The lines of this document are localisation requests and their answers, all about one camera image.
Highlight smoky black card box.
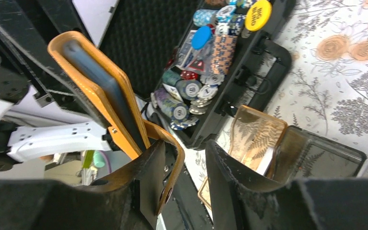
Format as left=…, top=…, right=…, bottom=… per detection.
left=266, top=126, right=368, bottom=184

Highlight yellow big blind button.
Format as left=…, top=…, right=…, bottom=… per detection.
left=244, top=0, right=272, bottom=32

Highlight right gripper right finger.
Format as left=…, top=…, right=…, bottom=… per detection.
left=205, top=140, right=368, bottom=230

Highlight white card stack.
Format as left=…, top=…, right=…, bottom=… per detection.
left=255, top=147, right=274, bottom=176

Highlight amber transparent card box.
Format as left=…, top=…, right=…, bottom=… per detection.
left=228, top=105, right=288, bottom=191

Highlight black poker chip case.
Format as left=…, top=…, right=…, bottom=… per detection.
left=38, top=0, right=297, bottom=150

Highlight floral table mat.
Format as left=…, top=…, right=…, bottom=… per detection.
left=184, top=0, right=368, bottom=223

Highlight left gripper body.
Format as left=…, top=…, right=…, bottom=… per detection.
left=0, top=0, right=77, bottom=118

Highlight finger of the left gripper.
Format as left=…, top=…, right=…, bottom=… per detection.
left=0, top=0, right=107, bottom=126

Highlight tan leather card holder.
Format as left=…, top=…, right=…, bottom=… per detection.
left=47, top=31, right=185, bottom=214

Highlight blue round chip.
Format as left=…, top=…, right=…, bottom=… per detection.
left=191, top=25, right=212, bottom=50

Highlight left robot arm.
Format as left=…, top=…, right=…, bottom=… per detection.
left=0, top=0, right=110, bottom=172

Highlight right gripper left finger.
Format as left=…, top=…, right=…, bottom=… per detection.
left=0, top=140, right=165, bottom=230

